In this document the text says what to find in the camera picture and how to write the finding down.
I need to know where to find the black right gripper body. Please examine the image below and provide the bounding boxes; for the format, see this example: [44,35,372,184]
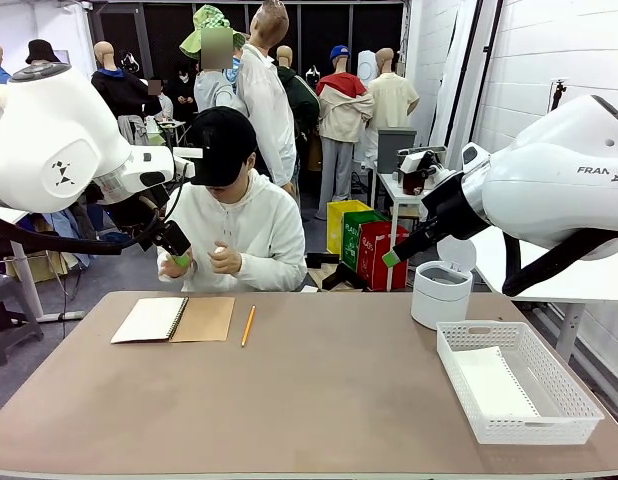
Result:
[420,171,491,241]

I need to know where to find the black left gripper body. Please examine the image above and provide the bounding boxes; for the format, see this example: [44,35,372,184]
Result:
[137,219,193,257]

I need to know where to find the spiral notebook brown cover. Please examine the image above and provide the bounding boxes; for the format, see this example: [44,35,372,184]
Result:
[109,295,237,346]

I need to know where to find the yellow pencil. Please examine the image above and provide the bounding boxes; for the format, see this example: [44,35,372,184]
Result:
[239,304,257,349]

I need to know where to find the white paper sheet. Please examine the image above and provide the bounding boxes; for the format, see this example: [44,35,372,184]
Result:
[455,345,542,419]

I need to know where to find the person's right forearm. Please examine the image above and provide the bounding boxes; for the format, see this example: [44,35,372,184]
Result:
[161,259,205,294]

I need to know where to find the person's left forearm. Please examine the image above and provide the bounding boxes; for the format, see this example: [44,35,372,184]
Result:
[237,247,309,293]

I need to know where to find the person's right hand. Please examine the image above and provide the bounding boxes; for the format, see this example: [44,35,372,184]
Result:
[157,248,196,281]

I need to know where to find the person's left hand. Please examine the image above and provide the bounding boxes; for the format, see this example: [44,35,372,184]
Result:
[207,241,244,277]

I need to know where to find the red recycling bin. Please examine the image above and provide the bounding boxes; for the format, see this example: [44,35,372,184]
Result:
[357,220,411,292]

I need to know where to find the brown glass jar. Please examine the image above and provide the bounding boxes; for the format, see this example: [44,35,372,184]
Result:
[402,169,426,197]

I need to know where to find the green recycling bin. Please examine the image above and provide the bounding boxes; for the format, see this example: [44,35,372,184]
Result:
[341,209,390,274]

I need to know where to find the white trash bin with lid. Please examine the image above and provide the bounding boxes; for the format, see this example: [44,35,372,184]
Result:
[410,235,478,331]

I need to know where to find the small white table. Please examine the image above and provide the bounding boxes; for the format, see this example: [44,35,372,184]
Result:
[374,171,430,292]

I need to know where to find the yellow recycling bin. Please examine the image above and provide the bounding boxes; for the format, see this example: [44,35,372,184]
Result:
[326,199,374,256]

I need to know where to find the black wooden stand pieces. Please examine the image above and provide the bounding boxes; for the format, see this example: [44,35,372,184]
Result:
[306,251,366,292]

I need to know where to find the grey cabinet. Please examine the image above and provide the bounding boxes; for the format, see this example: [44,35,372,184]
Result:
[376,127,419,174]

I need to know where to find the person in white hoodie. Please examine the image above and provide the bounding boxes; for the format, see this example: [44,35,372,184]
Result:
[157,106,309,294]

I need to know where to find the black baseball cap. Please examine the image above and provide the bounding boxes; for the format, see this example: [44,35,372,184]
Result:
[172,106,259,188]

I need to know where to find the mannequin in cream shirt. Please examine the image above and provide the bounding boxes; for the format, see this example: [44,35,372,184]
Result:
[367,47,421,132]

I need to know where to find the background person in white shirt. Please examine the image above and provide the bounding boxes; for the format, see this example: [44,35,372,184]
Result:
[146,78,176,121]

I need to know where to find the cardboard box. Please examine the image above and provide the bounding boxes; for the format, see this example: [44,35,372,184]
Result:
[3,248,93,284]

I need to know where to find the masked person in black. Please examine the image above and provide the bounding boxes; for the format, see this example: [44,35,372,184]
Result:
[167,64,199,121]

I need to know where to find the mannequin in red beige jacket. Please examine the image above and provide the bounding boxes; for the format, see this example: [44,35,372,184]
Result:
[314,44,376,221]

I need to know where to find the figure with green checked hat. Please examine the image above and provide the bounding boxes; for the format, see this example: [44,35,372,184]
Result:
[178,3,251,114]

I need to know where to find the black tripod stand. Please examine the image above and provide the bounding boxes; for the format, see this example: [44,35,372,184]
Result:
[547,77,571,112]

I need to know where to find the mannequin in dark jacket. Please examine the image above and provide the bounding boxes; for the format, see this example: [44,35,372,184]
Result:
[90,40,163,146]

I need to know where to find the tall mannequin in white shirt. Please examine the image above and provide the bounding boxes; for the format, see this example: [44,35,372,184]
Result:
[235,0,299,195]

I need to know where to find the white side table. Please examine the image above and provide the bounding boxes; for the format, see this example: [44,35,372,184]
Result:
[466,223,618,364]

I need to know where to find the grey plastic stool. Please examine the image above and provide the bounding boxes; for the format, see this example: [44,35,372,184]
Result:
[0,272,45,369]

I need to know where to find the mannequin in dark green hoodie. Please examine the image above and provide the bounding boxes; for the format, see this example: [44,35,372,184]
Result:
[275,44,321,156]

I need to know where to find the white perforated plastic basket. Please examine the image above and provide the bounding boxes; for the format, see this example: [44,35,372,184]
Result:
[435,319,606,446]

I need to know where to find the mannequin with black bucket hat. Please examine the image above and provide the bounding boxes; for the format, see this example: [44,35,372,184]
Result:
[24,38,61,66]

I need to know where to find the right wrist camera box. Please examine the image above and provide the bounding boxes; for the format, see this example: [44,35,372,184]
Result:
[397,148,458,189]

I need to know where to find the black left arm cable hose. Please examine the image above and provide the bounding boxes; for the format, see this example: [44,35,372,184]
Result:
[0,182,186,257]

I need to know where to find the white desk frame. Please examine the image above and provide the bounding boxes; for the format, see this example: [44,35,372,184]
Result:
[0,204,86,322]

